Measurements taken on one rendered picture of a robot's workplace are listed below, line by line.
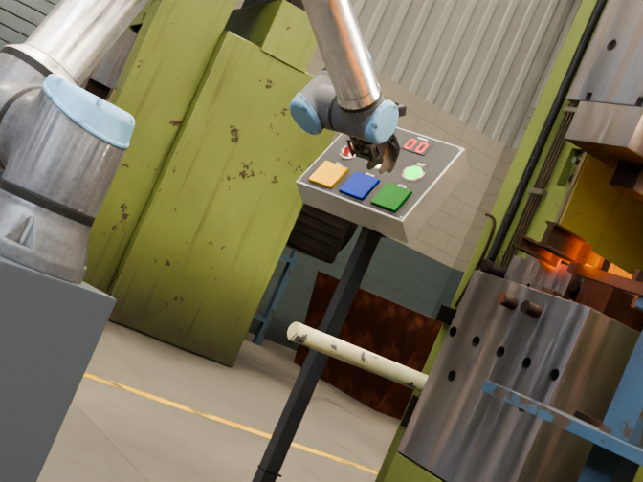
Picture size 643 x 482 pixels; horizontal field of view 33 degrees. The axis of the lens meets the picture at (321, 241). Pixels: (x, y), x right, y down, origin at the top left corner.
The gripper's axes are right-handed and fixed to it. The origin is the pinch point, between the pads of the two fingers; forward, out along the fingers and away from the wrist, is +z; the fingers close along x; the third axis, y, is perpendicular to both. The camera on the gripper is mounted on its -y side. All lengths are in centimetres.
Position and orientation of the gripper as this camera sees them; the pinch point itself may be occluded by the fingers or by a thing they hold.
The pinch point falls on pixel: (389, 165)
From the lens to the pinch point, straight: 259.7
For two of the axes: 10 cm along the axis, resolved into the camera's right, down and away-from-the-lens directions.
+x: 7.6, 3.1, -5.8
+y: -6.0, 6.8, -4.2
